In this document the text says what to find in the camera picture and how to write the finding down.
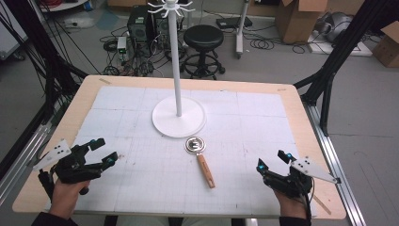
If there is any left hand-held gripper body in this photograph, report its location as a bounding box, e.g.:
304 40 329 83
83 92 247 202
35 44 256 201
32 138 106 196

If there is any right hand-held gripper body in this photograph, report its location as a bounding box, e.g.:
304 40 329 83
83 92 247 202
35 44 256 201
263 155 343 200

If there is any person's right hand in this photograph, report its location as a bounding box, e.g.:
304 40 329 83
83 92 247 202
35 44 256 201
273 187 310 220

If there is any person's left hand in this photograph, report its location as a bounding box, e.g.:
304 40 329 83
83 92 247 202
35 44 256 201
49 178 92 220

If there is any white grid paper mat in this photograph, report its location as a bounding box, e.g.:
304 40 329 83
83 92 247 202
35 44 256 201
44 86 318 218

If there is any small white and green device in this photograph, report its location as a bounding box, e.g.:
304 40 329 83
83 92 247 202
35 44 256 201
116 36 128 55

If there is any white hook stand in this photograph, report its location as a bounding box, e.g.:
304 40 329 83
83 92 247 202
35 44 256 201
146 0 208 139

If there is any black computer tower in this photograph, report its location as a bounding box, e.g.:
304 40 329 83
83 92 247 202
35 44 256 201
126 5 189 43

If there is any white pole stand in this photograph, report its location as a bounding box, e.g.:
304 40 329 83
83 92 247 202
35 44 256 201
234 0 251 60

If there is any white flat board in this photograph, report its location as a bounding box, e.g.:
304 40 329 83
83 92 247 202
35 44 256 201
306 30 374 57

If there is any large open cardboard box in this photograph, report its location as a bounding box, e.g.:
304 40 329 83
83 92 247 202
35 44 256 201
274 0 331 45

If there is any grey rounded appliance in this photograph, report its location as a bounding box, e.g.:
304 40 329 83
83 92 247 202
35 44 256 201
315 11 355 43

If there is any black round stool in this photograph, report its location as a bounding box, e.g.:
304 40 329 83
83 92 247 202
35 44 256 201
179 24 227 81

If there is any flat black box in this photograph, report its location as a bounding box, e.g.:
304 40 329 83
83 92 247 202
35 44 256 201
215 16 254 30

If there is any small cardboard box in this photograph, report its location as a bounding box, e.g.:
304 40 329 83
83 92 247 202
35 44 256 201
372 20 399 69

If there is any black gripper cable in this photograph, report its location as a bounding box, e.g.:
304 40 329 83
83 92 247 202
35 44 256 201
301 178 316 221

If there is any aluminium rail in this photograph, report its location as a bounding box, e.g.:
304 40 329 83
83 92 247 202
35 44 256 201
301 101 367 226
0 122 54 207

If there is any metal strainer with wooden handle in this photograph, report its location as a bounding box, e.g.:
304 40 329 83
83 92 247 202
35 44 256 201
184 136 217 189

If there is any black metal frame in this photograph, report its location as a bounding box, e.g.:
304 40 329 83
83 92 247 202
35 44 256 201
0 0 89 181
293 0 399 137

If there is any tangle of black cables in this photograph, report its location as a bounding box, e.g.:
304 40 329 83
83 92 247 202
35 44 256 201
99 25 189 78

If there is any coiled black cable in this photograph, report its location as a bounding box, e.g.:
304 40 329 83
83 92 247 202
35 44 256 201
248 32 278 51

